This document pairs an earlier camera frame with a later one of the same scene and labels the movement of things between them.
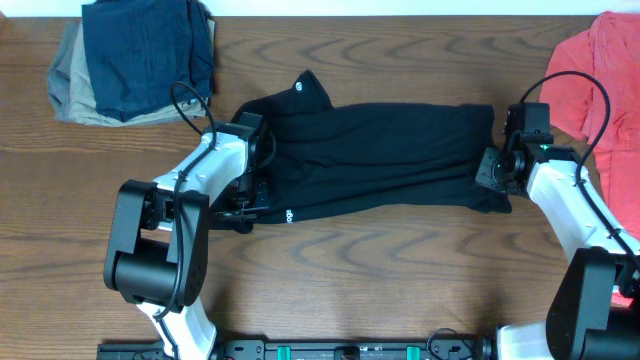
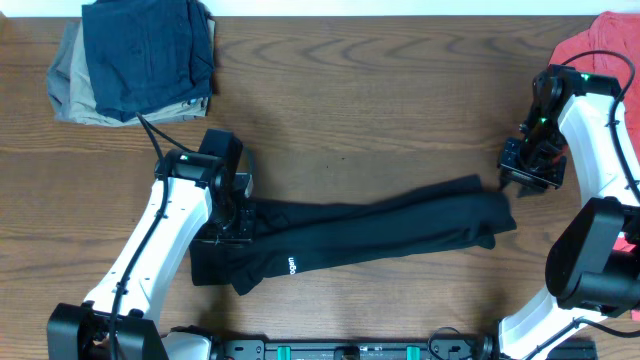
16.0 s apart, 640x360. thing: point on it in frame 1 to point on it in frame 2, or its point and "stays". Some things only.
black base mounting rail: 298,349 stays
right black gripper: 488,170 to 530,175
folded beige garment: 86,110 stays
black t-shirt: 370,160 to 296,232
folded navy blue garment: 147,56 stays
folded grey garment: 58,75 stays
